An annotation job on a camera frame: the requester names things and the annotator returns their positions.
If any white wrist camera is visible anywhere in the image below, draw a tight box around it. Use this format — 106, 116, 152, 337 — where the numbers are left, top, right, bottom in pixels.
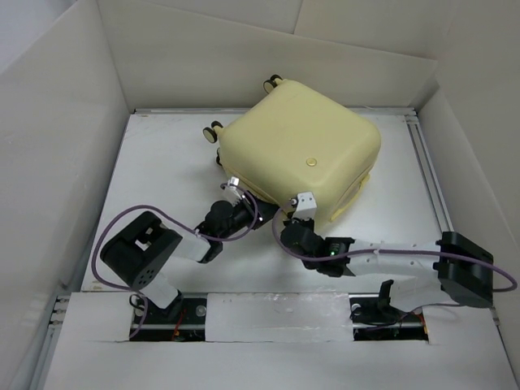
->
221, 176, 245, 206
291, 192, 318, 221

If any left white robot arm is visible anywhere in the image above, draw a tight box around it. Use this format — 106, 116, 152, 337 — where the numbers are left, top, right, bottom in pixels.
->
94, 197, 279, 323

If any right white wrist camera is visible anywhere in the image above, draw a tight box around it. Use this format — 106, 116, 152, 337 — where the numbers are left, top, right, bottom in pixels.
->
291, 192, 318, 221

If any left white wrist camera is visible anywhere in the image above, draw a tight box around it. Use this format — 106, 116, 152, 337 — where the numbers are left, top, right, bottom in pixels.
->
221, 176, 245, 206

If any metal base rail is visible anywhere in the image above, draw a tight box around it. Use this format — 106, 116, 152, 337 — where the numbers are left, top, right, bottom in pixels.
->
129, 292, 429, 343

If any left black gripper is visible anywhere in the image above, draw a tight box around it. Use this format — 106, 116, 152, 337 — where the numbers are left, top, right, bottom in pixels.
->
219, 191, 282, 241

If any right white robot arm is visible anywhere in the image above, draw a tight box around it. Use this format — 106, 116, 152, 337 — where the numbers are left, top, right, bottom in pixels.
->
277, 219, 493, 320

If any yellow hard-shell suitcase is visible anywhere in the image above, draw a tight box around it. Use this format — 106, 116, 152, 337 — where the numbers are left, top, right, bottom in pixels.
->
202, 75, 382, 226

